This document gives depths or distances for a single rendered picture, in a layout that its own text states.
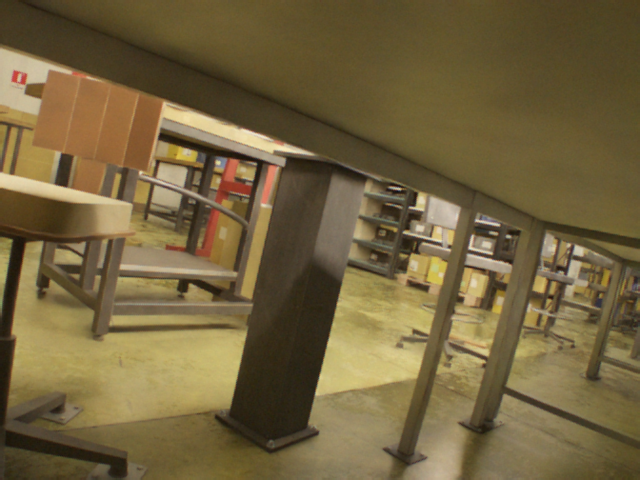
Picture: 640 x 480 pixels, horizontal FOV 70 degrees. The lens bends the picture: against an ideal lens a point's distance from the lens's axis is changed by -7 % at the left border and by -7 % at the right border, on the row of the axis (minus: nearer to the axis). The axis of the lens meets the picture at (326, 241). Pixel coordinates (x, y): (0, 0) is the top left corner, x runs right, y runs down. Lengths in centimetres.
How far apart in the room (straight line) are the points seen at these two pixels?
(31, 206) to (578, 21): 81
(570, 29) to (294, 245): 110
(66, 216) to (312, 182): 72
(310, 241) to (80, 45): 84
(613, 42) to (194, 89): 60
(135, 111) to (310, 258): 60
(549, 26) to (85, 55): 58
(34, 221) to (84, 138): 49
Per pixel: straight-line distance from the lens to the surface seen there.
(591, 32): 42
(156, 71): 79
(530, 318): 616
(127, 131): 131
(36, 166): 859
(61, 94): 139
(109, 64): 76
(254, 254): 279
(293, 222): 141
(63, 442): 124
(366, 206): 758
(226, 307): 242
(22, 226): 92
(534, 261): 211
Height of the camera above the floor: 70
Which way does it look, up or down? 3 degrees down
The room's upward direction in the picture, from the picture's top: 13 degrees clockwise
